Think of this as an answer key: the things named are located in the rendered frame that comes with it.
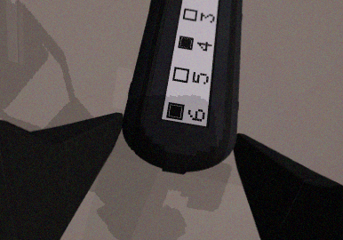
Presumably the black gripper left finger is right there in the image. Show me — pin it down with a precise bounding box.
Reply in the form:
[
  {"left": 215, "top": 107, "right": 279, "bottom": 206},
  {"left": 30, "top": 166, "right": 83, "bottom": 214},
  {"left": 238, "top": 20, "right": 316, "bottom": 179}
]
[{"left": 0, "top": 113, "right": 123, "bottom": 240}]

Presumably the dark grey rocker switch panel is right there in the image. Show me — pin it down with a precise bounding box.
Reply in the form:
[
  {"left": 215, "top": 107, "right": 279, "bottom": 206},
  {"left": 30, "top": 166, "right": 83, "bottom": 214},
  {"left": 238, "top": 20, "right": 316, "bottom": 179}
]
[{"left": 122, "top": 0, "right": 243, "bottom": 174}]

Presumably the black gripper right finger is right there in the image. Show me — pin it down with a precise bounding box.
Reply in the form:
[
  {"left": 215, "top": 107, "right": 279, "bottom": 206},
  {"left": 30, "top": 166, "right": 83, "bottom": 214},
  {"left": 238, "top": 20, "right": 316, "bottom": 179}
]
[{"left": 234, "top": 133, "right": 343, "bottom": 240}]

